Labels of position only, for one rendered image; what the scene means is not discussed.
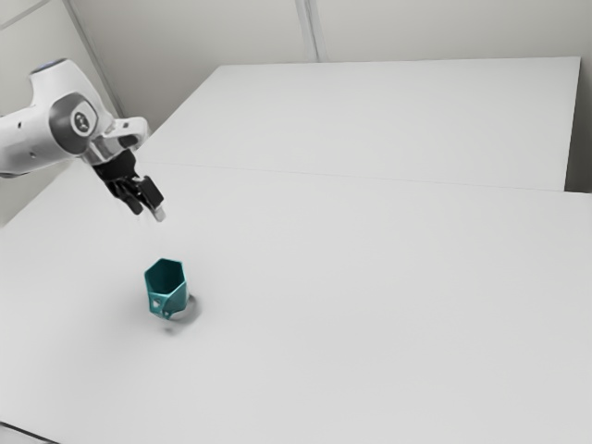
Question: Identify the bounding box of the teal faceted mug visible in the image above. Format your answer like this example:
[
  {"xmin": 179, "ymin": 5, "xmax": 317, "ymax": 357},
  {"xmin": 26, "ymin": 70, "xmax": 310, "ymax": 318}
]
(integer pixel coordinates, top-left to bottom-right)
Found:
[{"xmin": 143, "ymin": 258, "xmax": 191, "ymax": 321}]

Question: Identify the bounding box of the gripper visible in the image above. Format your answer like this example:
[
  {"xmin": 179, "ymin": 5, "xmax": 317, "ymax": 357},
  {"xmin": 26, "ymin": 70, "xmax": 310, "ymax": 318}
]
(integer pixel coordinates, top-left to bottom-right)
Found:
[{"xmin": 92, "ymin": 150, "xmax": 167, "ymax": 224}]

